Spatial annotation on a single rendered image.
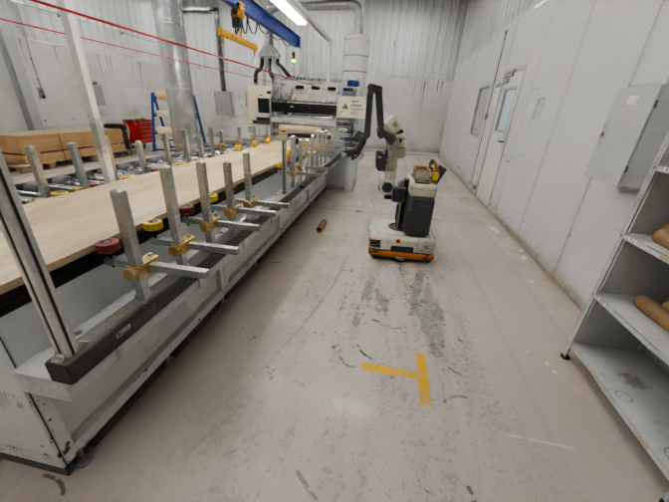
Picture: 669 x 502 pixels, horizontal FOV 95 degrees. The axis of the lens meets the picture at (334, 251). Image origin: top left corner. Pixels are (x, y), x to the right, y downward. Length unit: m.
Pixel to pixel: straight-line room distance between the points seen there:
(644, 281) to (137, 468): 2.76
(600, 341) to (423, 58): 10.60
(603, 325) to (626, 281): 0.32
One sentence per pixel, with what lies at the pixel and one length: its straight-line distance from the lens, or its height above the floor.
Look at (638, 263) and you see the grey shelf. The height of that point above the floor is 0.72.
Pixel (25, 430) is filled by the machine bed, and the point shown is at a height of 0.30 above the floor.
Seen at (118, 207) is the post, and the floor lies 1.08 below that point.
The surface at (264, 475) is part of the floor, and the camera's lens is 1.64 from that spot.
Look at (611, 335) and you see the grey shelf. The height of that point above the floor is 0.22.
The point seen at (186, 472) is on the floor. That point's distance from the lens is 1.72.
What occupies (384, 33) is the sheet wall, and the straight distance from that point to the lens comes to 12.25.
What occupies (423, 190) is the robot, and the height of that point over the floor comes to 0.76.
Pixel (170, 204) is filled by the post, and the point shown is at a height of 1.02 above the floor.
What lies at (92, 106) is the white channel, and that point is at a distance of 2.57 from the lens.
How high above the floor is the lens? 1.43
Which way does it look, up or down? 25 degrees down
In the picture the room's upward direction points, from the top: 3 degrees clockwise
